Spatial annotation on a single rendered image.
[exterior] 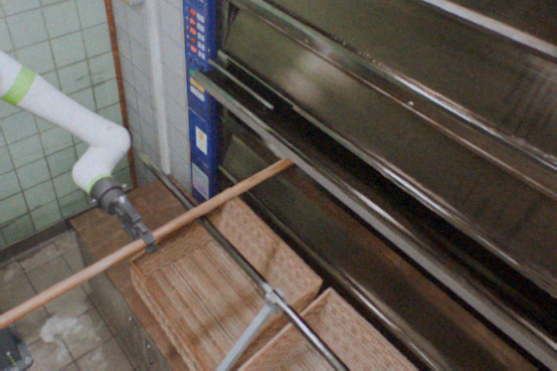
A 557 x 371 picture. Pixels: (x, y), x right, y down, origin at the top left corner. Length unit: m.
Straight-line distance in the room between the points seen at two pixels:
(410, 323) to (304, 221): 0.46
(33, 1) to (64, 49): 0.27
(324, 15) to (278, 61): 0.28
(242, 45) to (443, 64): 0.74
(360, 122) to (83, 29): 1.54
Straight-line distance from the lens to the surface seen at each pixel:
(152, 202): 2.58
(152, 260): 2.25
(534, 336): 1.32
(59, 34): 2.65
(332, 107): 1.58
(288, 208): 1.99
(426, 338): 1.79
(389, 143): 1.49
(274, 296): 1.54
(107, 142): 1.78
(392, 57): 1.37
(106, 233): 2.49
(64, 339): 2.93
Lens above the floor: 2.44
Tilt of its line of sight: 41 degrees down
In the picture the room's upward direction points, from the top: straight up
